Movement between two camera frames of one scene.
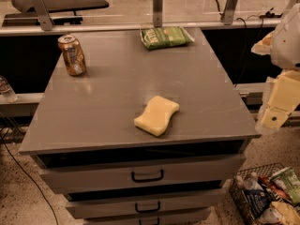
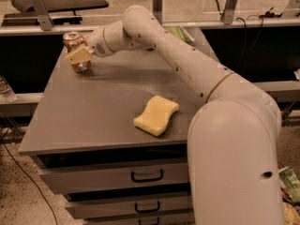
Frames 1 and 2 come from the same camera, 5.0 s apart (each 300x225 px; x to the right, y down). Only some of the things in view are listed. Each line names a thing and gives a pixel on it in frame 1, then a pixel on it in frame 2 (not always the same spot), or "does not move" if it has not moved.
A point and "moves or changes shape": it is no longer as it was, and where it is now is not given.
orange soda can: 73,54 moves or changes shape
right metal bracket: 231,5 does not move
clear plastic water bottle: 7,91 does not move
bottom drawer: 202,218 does not move
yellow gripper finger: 283,99 -> 80,55
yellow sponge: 157,112 does not move
